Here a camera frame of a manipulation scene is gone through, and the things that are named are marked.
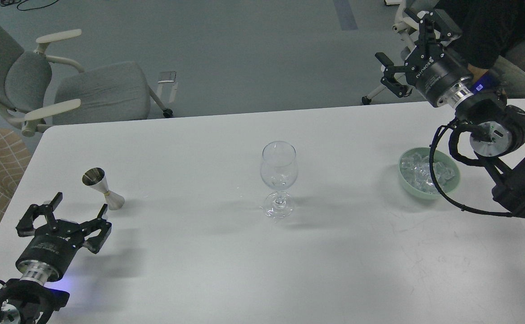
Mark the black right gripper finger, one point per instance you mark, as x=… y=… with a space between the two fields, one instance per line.
x=434 y=28
x=389 y=79

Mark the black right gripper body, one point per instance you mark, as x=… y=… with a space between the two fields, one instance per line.
x=432 y=71

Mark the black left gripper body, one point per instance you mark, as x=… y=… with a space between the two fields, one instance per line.
x=51 y=251

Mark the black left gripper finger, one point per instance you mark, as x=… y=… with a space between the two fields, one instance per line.
x=25 y=226
x=91 y=234

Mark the steel cocktail jigger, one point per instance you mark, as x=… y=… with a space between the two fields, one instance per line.
x=95 y=178

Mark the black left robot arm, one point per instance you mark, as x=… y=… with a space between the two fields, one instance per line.
x=28 y=300

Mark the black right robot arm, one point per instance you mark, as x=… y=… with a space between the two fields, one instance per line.
x=486 y=131

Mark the pile of ice cubes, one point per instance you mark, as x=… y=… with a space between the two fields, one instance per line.
x=415 y=169

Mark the clear wine glass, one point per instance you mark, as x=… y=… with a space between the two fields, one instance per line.
x=279 y=171

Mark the seated person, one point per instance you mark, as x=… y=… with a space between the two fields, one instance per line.
x=492 y=40

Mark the green bowl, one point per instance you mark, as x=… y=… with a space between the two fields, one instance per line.
x=440 y=156

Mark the grey office chair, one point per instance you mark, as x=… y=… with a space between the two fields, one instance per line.
x=35 y=86

